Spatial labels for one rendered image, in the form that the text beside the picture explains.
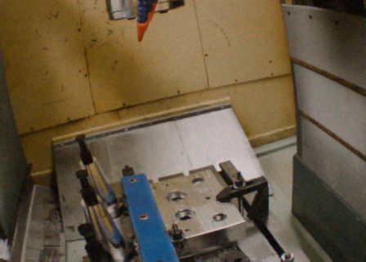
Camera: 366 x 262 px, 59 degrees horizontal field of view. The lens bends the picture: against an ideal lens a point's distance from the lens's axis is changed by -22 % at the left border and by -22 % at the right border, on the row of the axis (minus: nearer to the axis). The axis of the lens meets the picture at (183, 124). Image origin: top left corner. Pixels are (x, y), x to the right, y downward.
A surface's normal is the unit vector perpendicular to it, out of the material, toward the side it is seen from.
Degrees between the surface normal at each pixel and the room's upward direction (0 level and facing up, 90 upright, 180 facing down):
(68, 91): 90
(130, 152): 25
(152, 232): 0
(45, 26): 90
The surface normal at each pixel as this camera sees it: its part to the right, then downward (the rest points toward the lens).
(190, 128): -0.05, -0.72
